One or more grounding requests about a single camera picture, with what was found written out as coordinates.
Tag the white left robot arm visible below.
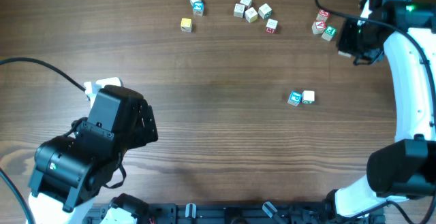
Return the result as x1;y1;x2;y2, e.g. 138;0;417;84
29;85;158;223

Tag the yellow letter wooden block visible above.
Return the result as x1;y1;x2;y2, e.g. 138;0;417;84
245;7;258;23

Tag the red A wooden block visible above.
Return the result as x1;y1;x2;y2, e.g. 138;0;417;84
312;20;326;35

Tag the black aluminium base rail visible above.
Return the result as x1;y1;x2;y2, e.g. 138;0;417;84
82;202;386;224

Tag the red sided wooden block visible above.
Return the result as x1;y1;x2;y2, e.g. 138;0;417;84
240;0;253;10

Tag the blue framed wooden block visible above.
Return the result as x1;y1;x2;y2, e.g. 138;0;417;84
234;3;245;18

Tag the green letter wooden block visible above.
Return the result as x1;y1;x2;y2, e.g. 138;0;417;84
258;3;272;19

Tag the yellow top wooden block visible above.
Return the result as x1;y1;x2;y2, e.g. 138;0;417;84
181;18;193;32

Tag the red W wooden block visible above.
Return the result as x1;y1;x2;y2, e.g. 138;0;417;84
316;10;330;22

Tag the green sided white block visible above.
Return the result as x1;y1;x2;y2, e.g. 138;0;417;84
302;91;315;104

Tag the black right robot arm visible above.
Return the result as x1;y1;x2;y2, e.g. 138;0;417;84
325;0;435;223

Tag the green F wooden block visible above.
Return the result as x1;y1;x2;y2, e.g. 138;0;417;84
322;26;337;41

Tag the red M wooden block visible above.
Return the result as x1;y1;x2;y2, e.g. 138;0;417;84
266;18;278;34

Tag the blue D wooden block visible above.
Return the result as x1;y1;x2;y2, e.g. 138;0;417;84
287;91;302;106

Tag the blue N wooden block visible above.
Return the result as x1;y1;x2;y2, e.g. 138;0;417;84
192;1;204;16

